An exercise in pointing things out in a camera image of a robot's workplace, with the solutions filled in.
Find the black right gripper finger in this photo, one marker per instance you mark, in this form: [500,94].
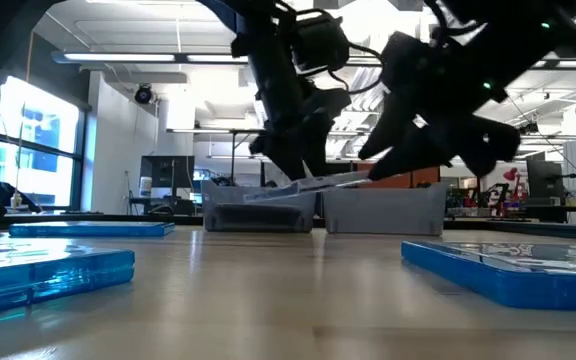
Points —
[413,155]
[393,125]

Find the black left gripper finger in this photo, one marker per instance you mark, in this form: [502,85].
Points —
[318,140]
[283,150]

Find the thin disc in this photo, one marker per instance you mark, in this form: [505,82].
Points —
[338,181]

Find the blue plastic disc case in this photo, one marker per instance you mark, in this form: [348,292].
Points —
[93,229]
[43,275]
[493,285]

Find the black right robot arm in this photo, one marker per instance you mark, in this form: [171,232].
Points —
[518,40]

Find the clear jewel case black tray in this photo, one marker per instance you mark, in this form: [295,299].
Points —
[258,215]

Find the red desk lamp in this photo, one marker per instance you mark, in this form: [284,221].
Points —
[510,174]

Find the opaque grey plastic bin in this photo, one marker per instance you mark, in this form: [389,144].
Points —
[383,212]

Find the black computer monitor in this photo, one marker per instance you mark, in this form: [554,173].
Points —
[168,171]
[543,177]

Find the translucent grey plastic bin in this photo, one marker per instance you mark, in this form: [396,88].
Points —
[209,200]

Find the white plastic container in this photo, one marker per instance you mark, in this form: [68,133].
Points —
[145,187]

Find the long ceiling light strip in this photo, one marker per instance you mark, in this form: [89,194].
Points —
[118,57]

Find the large bright window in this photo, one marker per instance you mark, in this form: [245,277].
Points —
[38,115]

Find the small pale bottle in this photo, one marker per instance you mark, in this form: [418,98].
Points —
[16,201]

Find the orange partition wall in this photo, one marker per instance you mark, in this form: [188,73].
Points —
[425,176]

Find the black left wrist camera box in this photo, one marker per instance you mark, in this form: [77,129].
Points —
[320,42]

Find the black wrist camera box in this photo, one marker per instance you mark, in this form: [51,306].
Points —
[410,62]
[320,42]

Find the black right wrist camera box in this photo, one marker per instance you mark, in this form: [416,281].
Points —
[410,62]

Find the black dome ceiling camera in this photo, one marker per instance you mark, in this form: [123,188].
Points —
[143,94]

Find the black aluminium table frame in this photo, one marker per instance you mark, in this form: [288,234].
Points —
[118,218]

